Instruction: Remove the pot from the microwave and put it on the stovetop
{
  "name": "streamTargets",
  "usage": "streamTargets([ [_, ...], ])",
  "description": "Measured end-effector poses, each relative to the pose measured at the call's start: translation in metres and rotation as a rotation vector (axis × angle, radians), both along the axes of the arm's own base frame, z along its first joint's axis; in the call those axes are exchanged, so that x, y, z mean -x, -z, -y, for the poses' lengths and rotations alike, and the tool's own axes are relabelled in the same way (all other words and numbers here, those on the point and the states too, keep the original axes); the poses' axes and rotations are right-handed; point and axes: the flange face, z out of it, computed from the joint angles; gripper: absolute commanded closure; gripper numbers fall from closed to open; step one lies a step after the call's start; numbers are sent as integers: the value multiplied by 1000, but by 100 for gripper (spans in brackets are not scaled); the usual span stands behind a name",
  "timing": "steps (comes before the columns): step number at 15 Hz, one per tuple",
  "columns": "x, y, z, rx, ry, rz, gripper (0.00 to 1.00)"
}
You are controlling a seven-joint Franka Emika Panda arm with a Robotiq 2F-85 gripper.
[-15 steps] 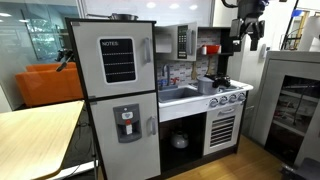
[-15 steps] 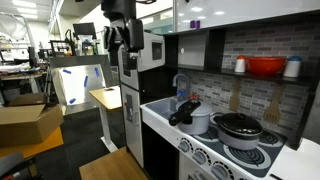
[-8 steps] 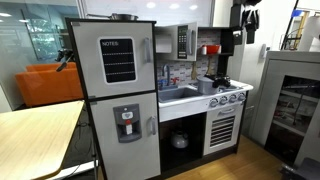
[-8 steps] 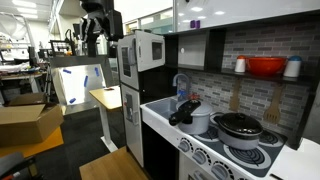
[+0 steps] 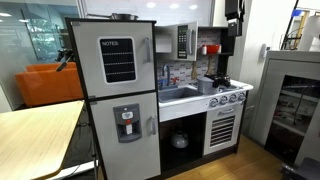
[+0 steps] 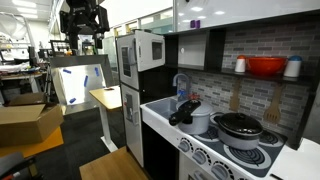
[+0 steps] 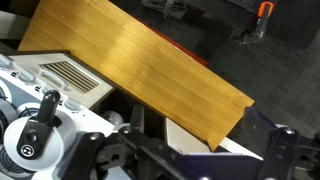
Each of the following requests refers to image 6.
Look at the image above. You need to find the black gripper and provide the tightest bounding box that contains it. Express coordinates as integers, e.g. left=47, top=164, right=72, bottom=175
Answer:
left=59, top=0, right=111, bottom=51

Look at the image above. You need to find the brown cardboard box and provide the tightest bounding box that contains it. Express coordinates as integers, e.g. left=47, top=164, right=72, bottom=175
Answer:
left=0, top=92, right=65, bottom=148

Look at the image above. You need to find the orange floor mat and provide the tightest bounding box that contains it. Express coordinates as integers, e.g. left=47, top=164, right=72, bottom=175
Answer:
left=0, top=126, right=65, bottom=159

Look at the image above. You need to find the grey fridge door with dispenser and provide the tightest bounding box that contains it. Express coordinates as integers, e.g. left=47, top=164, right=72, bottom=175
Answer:
left=120, top=83, right=145, bottom=168

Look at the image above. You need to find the white toy microwave door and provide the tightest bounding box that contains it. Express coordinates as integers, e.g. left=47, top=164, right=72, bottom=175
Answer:
left=134, top=30, right=166, bottom=73

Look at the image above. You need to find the black grey chair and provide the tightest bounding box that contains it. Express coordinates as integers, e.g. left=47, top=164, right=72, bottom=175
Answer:
left=0, top=151, right=43, bottom=180

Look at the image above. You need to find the white shaker orange cap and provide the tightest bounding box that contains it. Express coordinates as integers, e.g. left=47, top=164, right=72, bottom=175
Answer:
left=234, top=55, right=247, bottom=74

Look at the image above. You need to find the grey toy sink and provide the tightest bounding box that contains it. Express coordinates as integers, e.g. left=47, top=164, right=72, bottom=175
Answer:
left=145, top=97, right=183, bottom=122

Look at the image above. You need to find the grey pressure pot black handle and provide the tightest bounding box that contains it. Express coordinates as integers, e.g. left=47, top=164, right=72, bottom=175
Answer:
left=168, top=99, right=214, bottom=136

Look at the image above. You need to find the blue tap handle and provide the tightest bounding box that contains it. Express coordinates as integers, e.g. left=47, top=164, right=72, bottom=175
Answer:
left=176, top=88, right=187, bottom=99

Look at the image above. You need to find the red tap handle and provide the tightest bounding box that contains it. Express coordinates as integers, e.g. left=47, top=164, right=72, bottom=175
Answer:
left=187, top=92, right=201, bottom=102

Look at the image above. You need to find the wooden spatula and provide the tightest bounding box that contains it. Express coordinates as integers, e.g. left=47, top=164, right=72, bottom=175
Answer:
left=228, top=79, right=242, bottom=113

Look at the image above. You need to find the wooden slotted turner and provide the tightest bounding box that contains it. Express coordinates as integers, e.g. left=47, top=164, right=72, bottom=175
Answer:
left=262, top=84, right=285, bottom=125

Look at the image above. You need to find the grey toy faucet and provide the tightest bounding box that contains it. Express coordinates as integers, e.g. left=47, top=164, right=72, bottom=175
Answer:
left=172, top=73, right=194, bottom=103

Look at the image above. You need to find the grey pot with black lid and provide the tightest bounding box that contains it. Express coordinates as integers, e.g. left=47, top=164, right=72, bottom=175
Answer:
left=213, top=112, right=264, bottom=151

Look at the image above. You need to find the grey stove knob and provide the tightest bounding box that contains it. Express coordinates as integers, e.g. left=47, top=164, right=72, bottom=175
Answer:
left=177, top=137, right=194, bottom=154
left=210, top=161, right=235, bottom=180
left=191, top=147, right=211, bottom=166

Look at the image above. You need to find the light wooden desk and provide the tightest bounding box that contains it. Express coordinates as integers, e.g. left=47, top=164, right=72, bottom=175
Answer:
left=88, top=85, right=123, bottom=154

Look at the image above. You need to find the grey stovetop panel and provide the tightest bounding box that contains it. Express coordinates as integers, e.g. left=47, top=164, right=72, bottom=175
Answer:
left=182, top=112, right=289, bottom=179

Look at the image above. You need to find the cluttered background desk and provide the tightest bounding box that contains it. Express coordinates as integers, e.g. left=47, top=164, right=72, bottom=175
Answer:
left=0, top=61, right=46, bottom=101

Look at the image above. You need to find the white glossy board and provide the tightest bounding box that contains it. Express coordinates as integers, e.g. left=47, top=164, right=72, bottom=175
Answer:
left=173, top=0, right=320, bottom=33

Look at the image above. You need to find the red plastic bowl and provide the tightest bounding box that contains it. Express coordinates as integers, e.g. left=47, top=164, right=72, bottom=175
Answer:
left=245, top=56, right=288, bottom=76

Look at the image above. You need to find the wooden floor platform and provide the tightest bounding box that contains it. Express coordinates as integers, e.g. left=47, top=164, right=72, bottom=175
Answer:
left=78, top=146, right=150, bottom=180

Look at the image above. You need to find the black white toy kitchen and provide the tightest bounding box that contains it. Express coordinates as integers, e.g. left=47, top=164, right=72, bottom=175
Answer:
left=115, top=9, right=320, bottom=180

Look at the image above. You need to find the white shaker blue cap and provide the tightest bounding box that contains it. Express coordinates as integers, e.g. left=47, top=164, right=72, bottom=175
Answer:
left=283, top=55, right=303, bottom=79

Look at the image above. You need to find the silver metal panel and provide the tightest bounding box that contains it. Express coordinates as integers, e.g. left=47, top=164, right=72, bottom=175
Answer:
left=49, top=54, right=116, bottom=116

